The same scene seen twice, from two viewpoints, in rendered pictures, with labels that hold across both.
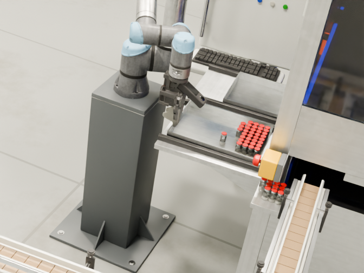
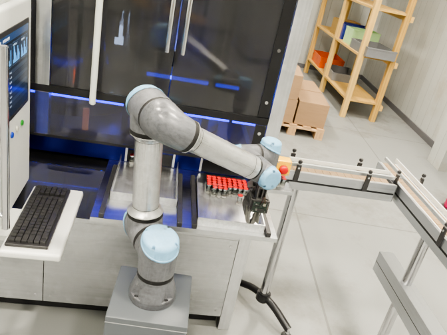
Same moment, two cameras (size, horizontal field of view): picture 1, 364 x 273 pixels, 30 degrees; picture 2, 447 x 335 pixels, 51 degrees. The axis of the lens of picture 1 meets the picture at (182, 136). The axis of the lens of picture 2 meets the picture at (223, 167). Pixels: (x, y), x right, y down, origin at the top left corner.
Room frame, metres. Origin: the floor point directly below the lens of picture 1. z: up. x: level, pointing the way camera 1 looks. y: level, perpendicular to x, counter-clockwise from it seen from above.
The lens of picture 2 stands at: (2.83, 1.39, 1.84)
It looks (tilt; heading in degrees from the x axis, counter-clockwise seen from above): 25 degrees down; 247
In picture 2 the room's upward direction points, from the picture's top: 12 degrees clockwise
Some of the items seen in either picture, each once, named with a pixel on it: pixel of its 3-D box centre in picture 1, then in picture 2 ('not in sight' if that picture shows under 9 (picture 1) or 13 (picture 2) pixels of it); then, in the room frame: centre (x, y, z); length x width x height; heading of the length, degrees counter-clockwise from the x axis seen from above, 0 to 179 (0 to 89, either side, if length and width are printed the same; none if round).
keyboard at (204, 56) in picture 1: (236, 64); (40, 213); (2.85, -0.19, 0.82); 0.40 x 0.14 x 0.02; 78
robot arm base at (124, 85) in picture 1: (132, 79); (153, 282); (2.50, 0.25, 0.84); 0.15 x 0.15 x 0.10
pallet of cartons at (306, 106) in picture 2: not in sight; (292, 93); (-0.02, -3.64, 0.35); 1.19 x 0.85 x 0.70; 66
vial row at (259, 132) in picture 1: (255, 141); (225, 185); (2.10, -0.27, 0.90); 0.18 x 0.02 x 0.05; 166
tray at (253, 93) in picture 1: (270, 99); (146, 179); (2.43, -0.33, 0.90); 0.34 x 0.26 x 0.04; 76
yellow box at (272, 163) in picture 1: (271, 164); (281, 165); (1.83, -0.31, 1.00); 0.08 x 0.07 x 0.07; 76
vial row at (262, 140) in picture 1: (261, 142); (225, 183); (2.09, -0.29, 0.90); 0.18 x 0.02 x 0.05; 166
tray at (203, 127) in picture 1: (221, 131); (227, 202); (2.13, -0.14, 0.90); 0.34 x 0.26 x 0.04; 76
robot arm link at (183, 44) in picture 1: (182, 50); (268, 153); (2.11, 0.05, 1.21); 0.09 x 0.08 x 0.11; 9
